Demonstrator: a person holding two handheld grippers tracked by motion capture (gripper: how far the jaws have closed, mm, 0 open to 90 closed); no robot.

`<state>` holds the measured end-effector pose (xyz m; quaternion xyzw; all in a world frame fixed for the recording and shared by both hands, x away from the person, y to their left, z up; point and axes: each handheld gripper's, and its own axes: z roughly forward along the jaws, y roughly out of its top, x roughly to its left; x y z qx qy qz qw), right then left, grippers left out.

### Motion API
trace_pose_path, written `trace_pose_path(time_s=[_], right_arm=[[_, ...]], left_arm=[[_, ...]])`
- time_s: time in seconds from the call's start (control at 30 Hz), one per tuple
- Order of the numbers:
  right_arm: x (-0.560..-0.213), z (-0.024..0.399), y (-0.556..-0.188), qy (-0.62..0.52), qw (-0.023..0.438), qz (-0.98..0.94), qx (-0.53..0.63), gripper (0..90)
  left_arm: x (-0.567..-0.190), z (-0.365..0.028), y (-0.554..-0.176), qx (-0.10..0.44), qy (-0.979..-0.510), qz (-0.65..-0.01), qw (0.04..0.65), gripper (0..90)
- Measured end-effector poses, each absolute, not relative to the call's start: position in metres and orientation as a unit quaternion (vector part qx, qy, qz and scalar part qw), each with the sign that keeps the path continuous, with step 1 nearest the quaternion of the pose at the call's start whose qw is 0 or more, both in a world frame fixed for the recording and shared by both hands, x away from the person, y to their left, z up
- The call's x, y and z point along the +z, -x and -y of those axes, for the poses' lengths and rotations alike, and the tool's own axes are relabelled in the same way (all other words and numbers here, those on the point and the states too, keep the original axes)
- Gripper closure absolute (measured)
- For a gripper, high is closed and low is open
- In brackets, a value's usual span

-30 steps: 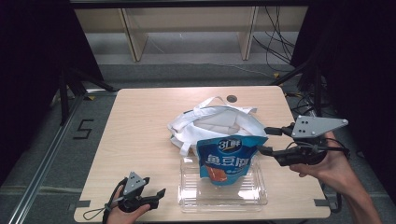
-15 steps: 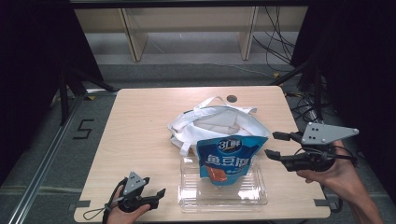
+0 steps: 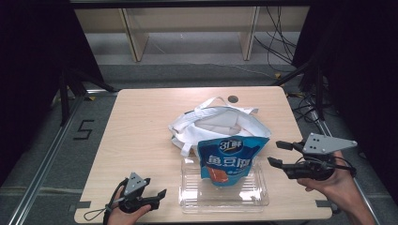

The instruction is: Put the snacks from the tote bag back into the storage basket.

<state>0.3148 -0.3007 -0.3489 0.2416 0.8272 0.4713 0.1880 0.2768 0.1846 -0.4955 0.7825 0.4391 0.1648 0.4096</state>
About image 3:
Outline person's right hand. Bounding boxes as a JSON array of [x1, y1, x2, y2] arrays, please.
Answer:
[[297, 151, 360, 209]]

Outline blue snack bag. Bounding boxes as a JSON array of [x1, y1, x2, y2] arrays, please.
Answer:
[[197, 135, 270, 188]]

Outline black metal stand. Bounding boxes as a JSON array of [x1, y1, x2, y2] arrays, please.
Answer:
[[269, 55, 327, 122], [58, 66, 119, 127]]

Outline black floor cables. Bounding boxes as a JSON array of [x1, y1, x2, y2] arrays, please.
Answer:
[[286, 91, 330, 139]]

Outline thin white floor cable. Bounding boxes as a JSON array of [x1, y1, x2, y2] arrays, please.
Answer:
[[200, 62, 277, 80]]

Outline white printed tote bag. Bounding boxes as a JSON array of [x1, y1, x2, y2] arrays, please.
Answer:
[[168, 96, 272, 158]]

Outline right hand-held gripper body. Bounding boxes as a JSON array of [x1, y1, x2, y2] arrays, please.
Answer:
[[284, 132, 359, 182]]

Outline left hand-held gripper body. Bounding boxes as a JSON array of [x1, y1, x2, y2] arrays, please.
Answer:
[[117, 172, 157, 215]]

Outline black curtain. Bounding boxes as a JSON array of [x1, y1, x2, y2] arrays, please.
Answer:
[[291, 0, 398, 204], [0, 0, 105, 187]]

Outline person's left hand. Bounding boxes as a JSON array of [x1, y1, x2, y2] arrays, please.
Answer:
[[107, 187, 153, 225]]

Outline thin grey cord loop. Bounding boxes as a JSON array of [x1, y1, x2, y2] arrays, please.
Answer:
[[83, 204, 117, 222]]

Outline light wooden desk frame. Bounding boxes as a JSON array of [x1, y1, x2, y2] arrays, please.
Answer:
[[74, 6, 311, 63]]

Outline bundle of black hanging cables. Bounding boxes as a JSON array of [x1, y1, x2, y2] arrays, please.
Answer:
[[253, 6, 299, 73]]

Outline aluminium floor rail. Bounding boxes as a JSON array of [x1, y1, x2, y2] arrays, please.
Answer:
[[8, 88, 120, 225], [312, 111, 382, 225]]

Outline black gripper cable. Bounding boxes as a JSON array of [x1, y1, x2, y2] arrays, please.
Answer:
[[325, 155, 358, 179]]

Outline clear plastic tray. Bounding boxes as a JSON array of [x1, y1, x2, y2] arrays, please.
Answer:
[[178, 155, 270, 215]]

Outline black wrist strap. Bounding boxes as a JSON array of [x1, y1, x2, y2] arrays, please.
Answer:
[[102, 177, 130, 225]]

